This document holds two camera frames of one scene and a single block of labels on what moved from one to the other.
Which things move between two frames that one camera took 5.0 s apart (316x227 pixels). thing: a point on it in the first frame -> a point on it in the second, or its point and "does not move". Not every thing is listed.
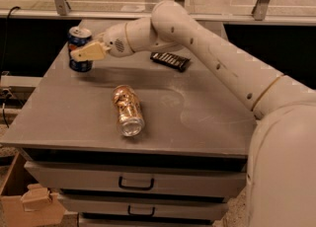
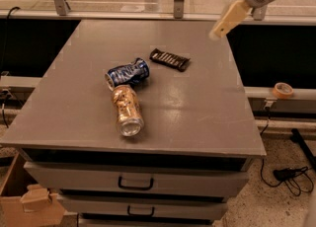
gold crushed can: (130, 121) does not move
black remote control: (171, 59) does not move
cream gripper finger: (92, 51) -> (235, 15)
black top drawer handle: (134, 187) does not move
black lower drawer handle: (141, 214) does not move
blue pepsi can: (78, 37) -> (127, 74)
